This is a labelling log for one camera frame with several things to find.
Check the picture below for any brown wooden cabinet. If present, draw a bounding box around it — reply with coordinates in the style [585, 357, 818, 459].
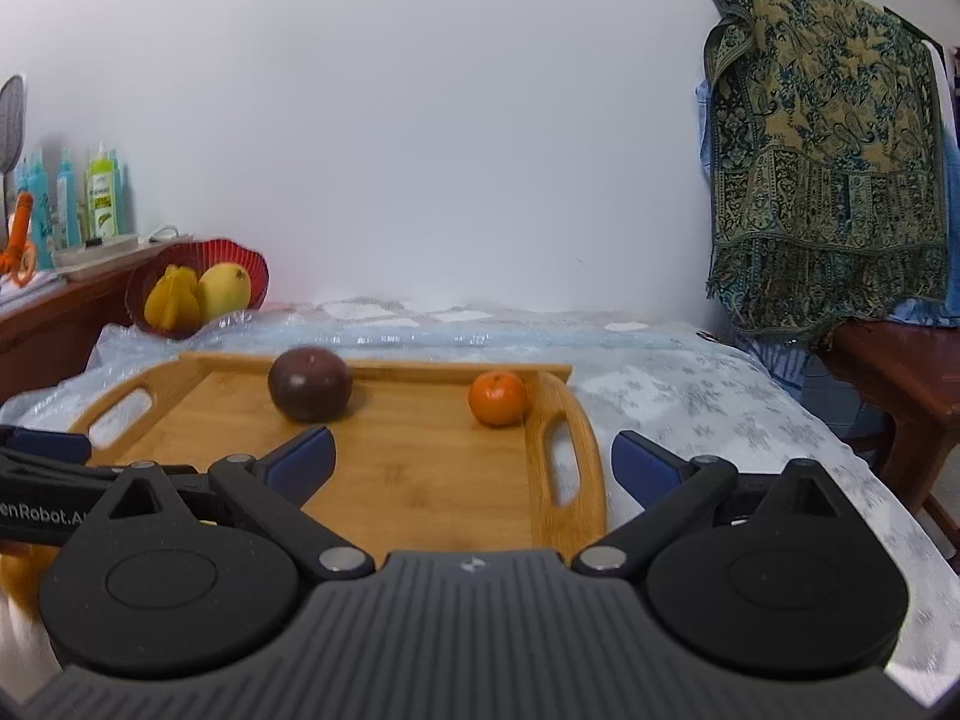
[0, 240, 181, 406]

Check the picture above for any green spray bottle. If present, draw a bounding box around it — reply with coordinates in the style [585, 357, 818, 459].
[84, 142, 125, 241]

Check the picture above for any grey fan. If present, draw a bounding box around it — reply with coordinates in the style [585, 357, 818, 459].
[0, 75, 28, 175]

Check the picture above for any brown wooden chair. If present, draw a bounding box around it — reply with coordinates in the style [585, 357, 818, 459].
[817, 315, 960, 563]

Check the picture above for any orange handled peeler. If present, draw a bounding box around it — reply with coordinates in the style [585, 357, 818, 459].
[0, 193, 38, 286]

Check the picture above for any teal tube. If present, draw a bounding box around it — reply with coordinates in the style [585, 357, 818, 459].
[54, 148, 82, 248]

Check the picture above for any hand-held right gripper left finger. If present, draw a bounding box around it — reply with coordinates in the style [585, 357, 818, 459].
[73, 426, 375, 581]

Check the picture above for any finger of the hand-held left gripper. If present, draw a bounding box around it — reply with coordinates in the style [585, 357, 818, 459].
[0, 426, 125, 485]

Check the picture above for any small tangerine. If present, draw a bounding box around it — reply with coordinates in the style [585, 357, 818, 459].
[468, 370, 530, 428]

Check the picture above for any clear plastic sheet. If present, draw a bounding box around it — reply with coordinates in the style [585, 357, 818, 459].
[0, 300, 751, 436]

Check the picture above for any white rectangular tray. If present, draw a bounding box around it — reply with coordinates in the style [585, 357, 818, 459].
[51, 235, 141, 268]

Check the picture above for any stack of white papers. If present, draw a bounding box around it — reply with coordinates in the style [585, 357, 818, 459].
[0, 268, 65, 305]

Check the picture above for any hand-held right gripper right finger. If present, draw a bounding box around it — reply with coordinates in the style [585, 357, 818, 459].
[574, 431, 880, 579]

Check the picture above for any yellow mango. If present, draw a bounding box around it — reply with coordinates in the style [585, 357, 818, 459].
[196, 262, 251, 322]

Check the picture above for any green patterned shawl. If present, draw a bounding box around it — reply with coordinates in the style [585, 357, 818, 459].
[703, 0, 950, 338]

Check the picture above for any red scalloped bowl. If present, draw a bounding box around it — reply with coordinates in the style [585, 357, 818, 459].
[124, 238, 269, 338]

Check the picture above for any yellow starfruit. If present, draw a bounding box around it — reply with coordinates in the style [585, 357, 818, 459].
[144, 264, 203, 332]

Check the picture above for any wooden serving tray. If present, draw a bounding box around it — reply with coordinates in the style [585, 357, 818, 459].
[69, 351, 607, 563]

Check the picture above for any dark purple passion fruit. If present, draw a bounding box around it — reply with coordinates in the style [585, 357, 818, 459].
[268, 347, 353, 423]

